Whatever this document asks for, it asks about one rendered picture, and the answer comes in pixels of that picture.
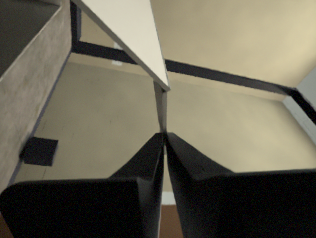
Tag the white cardboard box with lid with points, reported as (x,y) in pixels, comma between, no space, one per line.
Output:
(129,23)

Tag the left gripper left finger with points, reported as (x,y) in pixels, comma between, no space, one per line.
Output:
(113,206)

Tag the black cube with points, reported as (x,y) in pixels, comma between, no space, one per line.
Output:
(41,151)

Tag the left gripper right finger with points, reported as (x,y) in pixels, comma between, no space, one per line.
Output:
(207,201)

